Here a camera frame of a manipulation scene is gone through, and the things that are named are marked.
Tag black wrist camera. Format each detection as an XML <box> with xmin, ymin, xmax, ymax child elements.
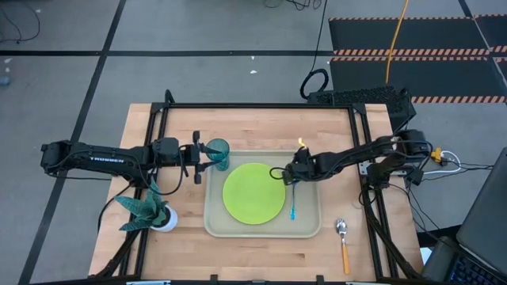
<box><xmin>152</xmin><ymin>136</ymin><xmax>181</xmax><ymax>166</ymax></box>
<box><xmin>293</xmin><ymin>146</ymin><xmax>314</xmax><ymax>164</ymax></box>

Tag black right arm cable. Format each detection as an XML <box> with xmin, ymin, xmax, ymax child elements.
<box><xmin>269</xmin><ymin>165</ymin><xmax>296</xmax><ymax>182</ymax></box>

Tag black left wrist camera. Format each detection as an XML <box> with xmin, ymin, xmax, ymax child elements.
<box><xmin>152</xmin><ymin>136</ymin><xmax>181</xmax><ymax>166</ymax></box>

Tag beige plastic tray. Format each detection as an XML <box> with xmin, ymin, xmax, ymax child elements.
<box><xmin>203</xmin><ymin>149</ymin><xmax>323</xmax><ymax>240</ymax></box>

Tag black hanging cable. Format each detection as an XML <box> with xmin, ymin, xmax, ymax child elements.
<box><xmin>299</xmin><ymin>0</ymin><xmax>331</xmax><ymax>101</ymax></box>

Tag white cable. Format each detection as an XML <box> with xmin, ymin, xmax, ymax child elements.
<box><xmin>423</xmin><ymin>150</ymin><xmax>463</xmax><ymax>176</ymax></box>

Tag green plant white pot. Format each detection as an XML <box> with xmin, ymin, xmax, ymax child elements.
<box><xmin>113</xmin><ymin>177</ymin><xmax>180</xmax><ymax>234</ymax></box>

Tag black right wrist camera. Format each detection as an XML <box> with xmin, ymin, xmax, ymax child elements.
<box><xmin>293</xmin><ymin>146</ymin><xmax>314</xmax><ymax>164</ymax></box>

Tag teal faceted plastic cup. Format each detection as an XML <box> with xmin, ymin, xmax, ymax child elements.
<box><xmin>205</xmin><ymin>138</ymin><xmax>231</xmax><ymax>173</ymax></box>

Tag blue plastic fork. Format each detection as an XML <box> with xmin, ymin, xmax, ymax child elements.
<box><xmin>289</xmin><ymin>180</ymin><xmax>299</xmax><ymax>222</ymax></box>

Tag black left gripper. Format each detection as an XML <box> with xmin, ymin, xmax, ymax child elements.
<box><xmin>180</xmin><ymin>131</ymin><xmax>224</xmax><ymax>185</ymax></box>

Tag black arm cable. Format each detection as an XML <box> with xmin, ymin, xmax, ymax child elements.
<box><xmin>134</xmin><ymin>144</ymin><xmax>190</xmax><ymax>197</ymax></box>
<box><xmin>269</xmin><ymin>165</ymin><xmax>296</xmax><ymax>182</ymax></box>

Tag black metal table frame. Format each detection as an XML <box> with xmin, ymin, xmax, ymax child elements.
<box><xmin>93</xmin><ymin>101</ymin><xmax>423</xmax><ymax>283</ymax></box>

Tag metal spoon orange handle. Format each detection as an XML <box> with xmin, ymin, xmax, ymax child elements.
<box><xmin>335</xmin><ymin>218</ymin><xmax>353</xmax><ymax>276</ymax></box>

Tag lime green plate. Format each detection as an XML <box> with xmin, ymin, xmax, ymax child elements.
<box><xmin>222</xmin><ymin>162</ymin><xmax>287</xmax><ymax>226</ymax></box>

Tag yellow hanging cable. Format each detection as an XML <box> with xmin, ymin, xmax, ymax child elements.
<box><xmin>385</xmin><ymin>0</ymin><xmax>411</xmax><ymax>86</ymax></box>

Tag dark grey laptop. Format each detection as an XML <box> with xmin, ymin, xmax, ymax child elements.
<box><xmin>421</xmin><ymin>146</ymin><xmax>507</xmax><ymax>285</ymax></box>

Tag black hazard-striped floor mat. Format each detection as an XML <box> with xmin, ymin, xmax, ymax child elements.
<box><xmin>327</xmin><ymin>15</ymin><xmax>507</xmax><ymax>105</ymax></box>

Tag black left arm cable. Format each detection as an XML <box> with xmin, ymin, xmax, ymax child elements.
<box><xmin>134</xmin><ymin>144</ymin><xmax>190</xmax><ymax>197</ymax></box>

